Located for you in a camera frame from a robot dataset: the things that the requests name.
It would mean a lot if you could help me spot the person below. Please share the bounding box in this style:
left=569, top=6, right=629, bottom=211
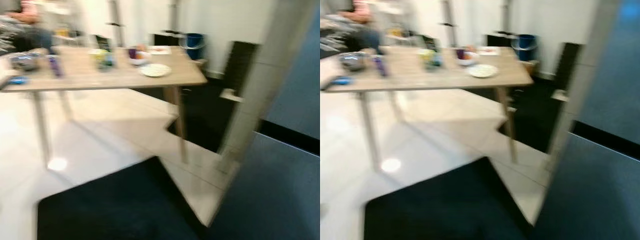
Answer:
left=320, top=0, right=383, bottom=54
left=0, top=0, right=54, bottom=55

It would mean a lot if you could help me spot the light wooden table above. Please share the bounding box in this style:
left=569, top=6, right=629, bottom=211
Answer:
left=320, top=45, right=534, bottom=171
left=0, top=45, right=208, bottom=163

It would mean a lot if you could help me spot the white shelf unit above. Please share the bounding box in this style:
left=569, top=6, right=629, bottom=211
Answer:
left=42, top=0, right=88, bottom=47
left=377, top=0, right=418, bottom=47

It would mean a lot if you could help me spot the floral round plate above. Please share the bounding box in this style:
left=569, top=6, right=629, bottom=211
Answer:
left=140, top=63, right=172, bottom=78
left=467, top=64, right=500, bottom=79

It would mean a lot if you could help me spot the white bowl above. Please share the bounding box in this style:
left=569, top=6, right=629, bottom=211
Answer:
left=456, top=49, right=479, bottom=67
left=127, top=49, right=151, bottom=66

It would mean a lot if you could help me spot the black flat panel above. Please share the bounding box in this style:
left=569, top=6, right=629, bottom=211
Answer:
left=552, top=42, right=583, bottom=91
left=222, top=41, right=258, bottom=93

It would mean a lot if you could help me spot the steel bowl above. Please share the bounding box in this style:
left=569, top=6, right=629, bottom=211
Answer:
left=339, top=51, right=368, bottom=72
left=9, top=51, right=41, bottom=72

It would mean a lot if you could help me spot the yellow green noodle cup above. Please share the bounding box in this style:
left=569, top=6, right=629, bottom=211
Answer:
left=420, top=48, right=437, bottom=71
left=91, top=48, right=110, bottom=71

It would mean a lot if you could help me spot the green snack bag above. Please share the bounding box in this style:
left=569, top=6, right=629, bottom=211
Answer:
left=95, top=35, right=117, bottom=70
left=422, top=35, right=443, bottom=69

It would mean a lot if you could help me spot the blue bucket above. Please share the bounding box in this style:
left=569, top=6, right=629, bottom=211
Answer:
left=511, top=34, right=538, bottom=62
left=180, top=32, right=206, bottom=61

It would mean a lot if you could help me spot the purple drink can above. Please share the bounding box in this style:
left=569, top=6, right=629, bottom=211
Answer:
left=47, top=55, right=65, bottom=78
left=372, top=55, right=390, bottom=77

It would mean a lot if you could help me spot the black metal rack post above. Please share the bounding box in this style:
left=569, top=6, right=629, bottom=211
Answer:
left=107, top=0, right=126, bottom=48
left=167, top=0, right=181, bottom=36
left=440, top=0, right=458, bottom=48
left=502, top=0, right=516, bottom=36

